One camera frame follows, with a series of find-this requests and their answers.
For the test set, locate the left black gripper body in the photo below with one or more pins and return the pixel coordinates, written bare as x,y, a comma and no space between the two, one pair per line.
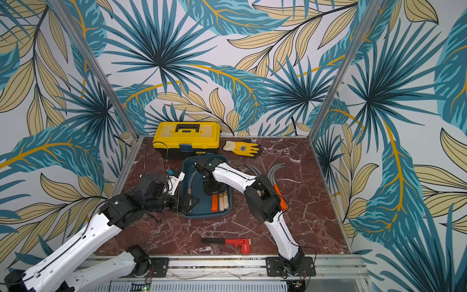
166,202

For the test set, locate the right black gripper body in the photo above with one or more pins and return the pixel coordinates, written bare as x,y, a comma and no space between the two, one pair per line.
210,182

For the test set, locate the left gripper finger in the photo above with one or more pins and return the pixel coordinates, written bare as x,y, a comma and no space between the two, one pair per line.
188,199
185,210

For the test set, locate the teal plastic tray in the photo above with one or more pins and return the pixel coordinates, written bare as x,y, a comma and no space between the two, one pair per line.
202,210

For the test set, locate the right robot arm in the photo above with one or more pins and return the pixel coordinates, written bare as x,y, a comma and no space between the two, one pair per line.
264,204

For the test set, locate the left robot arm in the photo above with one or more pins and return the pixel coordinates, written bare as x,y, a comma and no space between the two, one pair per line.
59,271

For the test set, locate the yellow work glove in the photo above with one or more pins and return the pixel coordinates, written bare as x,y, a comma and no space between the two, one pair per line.
242,148

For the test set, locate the yellow black toolbox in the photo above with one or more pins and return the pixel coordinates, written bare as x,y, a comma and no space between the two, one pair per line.
179,140

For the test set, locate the red black pipe wrench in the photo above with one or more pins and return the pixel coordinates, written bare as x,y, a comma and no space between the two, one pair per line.
242,243

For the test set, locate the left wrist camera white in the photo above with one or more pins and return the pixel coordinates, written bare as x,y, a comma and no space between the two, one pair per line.
175,177

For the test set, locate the aluminium front rail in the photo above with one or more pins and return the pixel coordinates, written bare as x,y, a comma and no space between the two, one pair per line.
258,267

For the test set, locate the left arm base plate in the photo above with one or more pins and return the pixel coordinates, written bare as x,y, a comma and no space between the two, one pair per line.
153,267

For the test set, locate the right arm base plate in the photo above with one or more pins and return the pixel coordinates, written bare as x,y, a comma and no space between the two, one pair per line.
279,267

